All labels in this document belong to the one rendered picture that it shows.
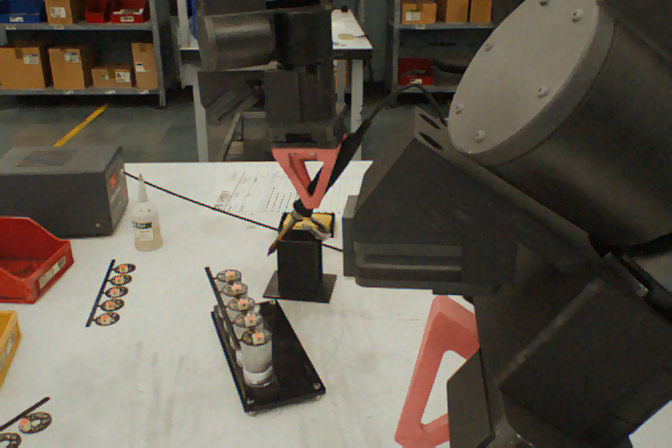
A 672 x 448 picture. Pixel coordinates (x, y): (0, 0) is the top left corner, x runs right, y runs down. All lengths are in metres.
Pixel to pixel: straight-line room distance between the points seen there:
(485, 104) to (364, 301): 0.54
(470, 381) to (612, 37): 0.13
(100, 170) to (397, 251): 0.69
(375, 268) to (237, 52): 0.41
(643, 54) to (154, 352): 0.55
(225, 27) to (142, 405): 0.34
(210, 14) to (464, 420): 0.45
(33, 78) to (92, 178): 4.20
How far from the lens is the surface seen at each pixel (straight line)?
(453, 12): 4.77
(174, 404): 0.60
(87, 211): 0.90
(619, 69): 0.18
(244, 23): 0.61
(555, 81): 0.17
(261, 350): 0.55
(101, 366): 0.66
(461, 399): 0.25
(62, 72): 4.97
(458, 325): 0.31
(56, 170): 0.89
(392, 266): 0.22
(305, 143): 0.64
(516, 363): 0.22
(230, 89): 0.66
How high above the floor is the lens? 1.12
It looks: 22 degrees down
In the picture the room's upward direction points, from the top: straight up
